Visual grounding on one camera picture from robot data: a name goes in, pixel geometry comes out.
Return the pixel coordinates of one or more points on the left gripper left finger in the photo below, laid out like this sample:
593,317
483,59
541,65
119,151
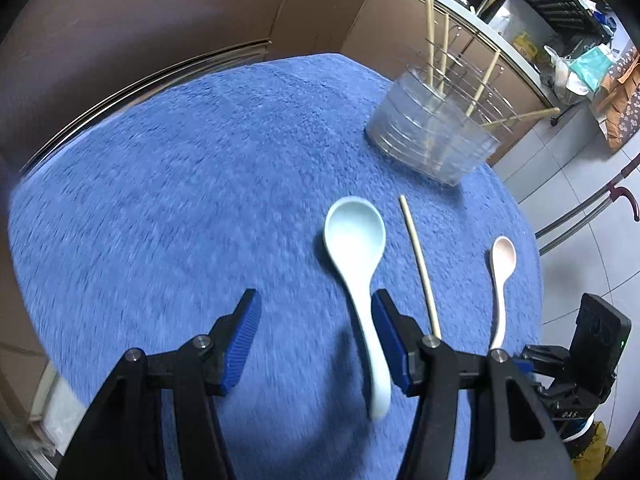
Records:
121,433

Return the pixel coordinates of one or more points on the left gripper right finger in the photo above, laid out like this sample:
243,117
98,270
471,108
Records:
511,436

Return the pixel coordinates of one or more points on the cream white spoon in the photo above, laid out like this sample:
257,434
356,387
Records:
503,260

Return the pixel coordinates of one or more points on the large pale blue spoon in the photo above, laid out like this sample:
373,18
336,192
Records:
355,237

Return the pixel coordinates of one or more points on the blue towel mat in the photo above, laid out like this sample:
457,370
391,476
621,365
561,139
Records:
150,226

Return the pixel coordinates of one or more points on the orange floral apron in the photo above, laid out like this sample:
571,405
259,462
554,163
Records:
616,102

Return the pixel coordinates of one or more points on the teal plastic bag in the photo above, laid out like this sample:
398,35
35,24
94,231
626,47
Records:
592,66

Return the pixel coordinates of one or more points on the yellow detergent bottle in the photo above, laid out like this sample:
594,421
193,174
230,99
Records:
525,46

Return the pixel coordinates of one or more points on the brown lower cabinets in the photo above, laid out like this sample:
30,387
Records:
61,57

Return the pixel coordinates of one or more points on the clear wire utensil holder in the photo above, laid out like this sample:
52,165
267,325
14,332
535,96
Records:
429,132

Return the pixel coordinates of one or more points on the black wall dish rack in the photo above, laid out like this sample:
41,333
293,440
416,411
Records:
560,0

